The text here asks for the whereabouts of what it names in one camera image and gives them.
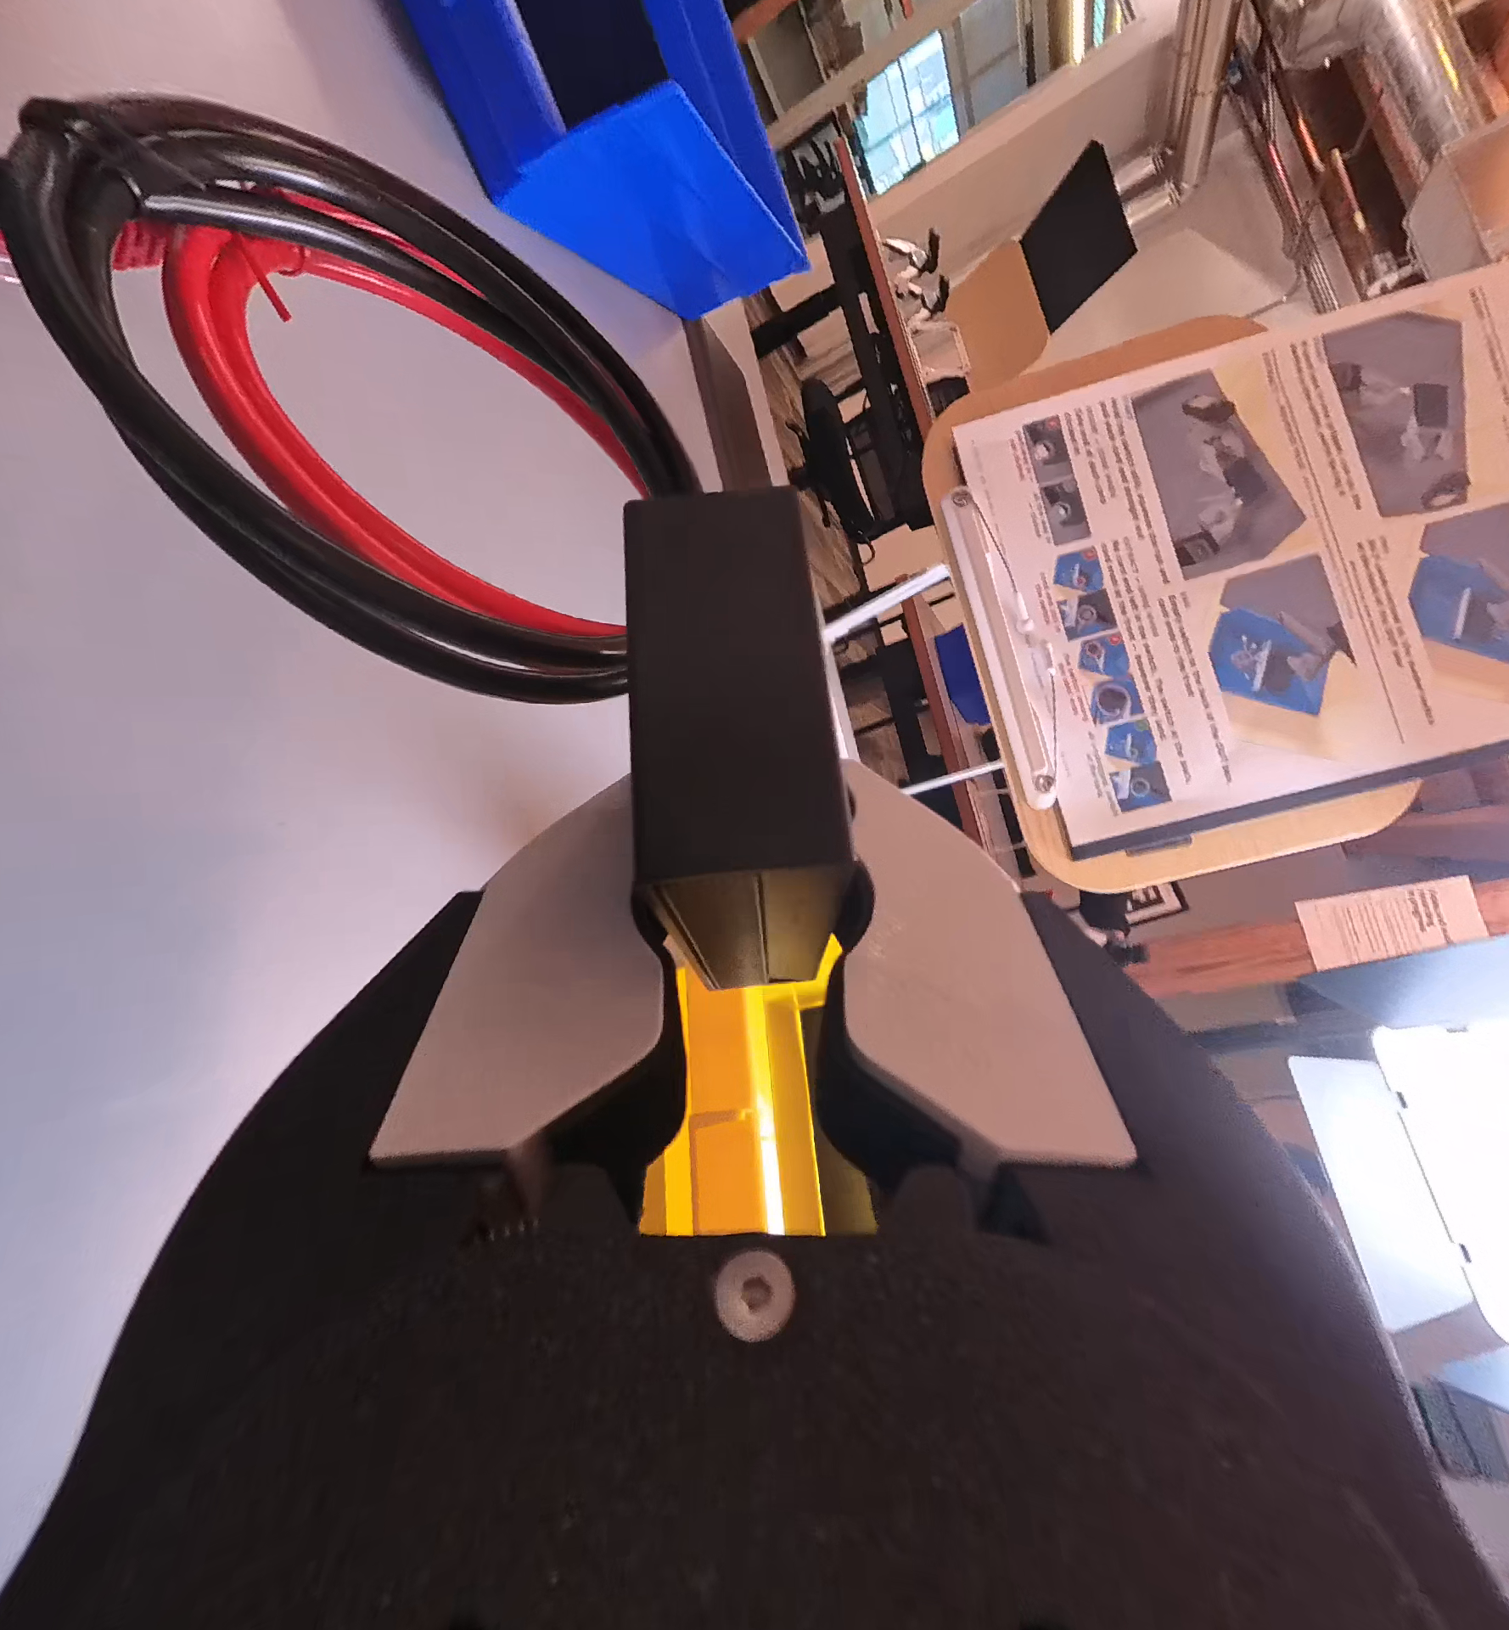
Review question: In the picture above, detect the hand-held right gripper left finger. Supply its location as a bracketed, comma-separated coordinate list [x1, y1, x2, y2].
[370, 775, 683, 1184]

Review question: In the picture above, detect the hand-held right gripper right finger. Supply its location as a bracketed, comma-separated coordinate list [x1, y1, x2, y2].
[831, 764, 1140, 1203]

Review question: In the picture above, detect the red ethernet cable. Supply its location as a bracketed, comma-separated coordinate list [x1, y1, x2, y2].
[105, 192, 656, 645]

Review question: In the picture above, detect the black ethernet cable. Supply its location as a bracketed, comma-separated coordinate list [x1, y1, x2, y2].
[0, 94, 707, 708]

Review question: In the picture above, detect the wooden clipboard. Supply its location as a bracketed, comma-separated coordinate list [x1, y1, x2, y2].
[922, 316, 1509, 893]

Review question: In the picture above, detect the clear clipboard clip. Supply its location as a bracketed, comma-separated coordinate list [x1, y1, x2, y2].
[939, 483, 1061, 810]

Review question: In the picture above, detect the white paper note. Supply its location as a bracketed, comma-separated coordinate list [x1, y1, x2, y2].
[1295, 876, 1487, 976]

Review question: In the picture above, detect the white panel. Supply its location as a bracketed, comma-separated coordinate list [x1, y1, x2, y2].
[1290, 1018, 1509, 1416]

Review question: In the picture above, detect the printed instruction sheet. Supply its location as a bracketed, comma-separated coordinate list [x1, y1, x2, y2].
[952, 248, 1509, 857]

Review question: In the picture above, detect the blue plastic bin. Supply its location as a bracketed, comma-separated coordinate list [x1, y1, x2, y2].
[400, 0, 814, 320]

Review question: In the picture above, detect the metal wire stand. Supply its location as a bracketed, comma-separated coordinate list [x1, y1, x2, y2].
[825, 566, 1026, 797]

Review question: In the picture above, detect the silver ventilation duct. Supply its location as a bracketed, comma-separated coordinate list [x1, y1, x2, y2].
[1126, 0, 1482, 219]

